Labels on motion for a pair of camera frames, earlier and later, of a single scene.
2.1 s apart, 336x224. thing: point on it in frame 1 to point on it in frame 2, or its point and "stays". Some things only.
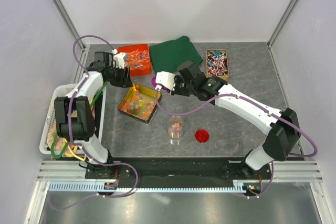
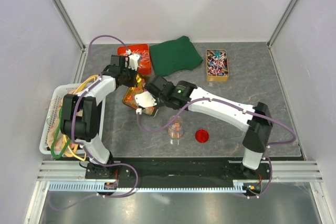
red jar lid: [201, 136] stays
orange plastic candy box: [137, 59] stays
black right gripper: [177, 79] to [159, 104]
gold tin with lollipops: [217, 63] stays
